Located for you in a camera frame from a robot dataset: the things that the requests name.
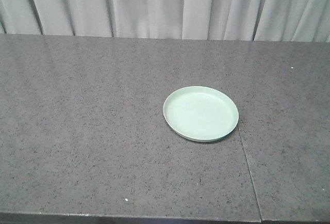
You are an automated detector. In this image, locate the light green round plate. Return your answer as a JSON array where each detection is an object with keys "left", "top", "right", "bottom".
[{"left": 163, "top": 86, "right": 239, "bottom": 142}]

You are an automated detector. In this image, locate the white pleated curtain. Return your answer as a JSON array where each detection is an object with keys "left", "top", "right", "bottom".
[{"left": 1, "top": 0, "right": 329, "bottom": 42}]

